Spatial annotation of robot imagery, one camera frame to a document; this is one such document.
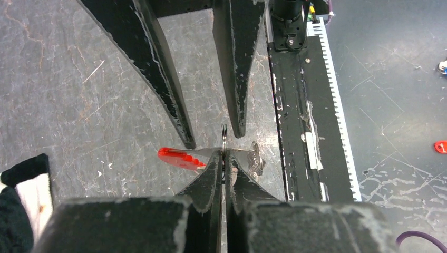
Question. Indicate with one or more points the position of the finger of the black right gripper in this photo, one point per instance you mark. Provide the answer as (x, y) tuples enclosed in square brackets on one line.
[(236, 26), (135, 30)]

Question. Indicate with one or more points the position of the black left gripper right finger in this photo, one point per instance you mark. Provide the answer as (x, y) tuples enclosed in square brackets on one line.
[(259, 222)]

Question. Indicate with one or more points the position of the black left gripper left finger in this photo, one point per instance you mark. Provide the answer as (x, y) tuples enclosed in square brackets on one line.
[(189, 221)]

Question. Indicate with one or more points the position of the silver split keyring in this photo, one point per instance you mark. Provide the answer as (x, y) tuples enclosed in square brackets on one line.
[(224, 141)]

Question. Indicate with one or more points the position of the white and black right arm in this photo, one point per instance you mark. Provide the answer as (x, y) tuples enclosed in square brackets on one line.
[(286, 12)]

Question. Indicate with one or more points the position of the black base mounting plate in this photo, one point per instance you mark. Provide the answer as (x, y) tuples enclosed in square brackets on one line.
[(312, 157)]

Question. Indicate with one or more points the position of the black white checkered cloth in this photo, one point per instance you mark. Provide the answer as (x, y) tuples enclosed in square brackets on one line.
[(26, 203)]

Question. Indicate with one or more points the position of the red tagged key upper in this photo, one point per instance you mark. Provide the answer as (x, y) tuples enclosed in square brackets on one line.
[(441, 147)]

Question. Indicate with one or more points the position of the blue tagged key lower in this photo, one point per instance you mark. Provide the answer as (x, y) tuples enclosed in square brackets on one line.
[(442, 67)]

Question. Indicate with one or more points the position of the white slotted cable duct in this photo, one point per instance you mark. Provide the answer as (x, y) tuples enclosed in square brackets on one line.
[(319, 30)]

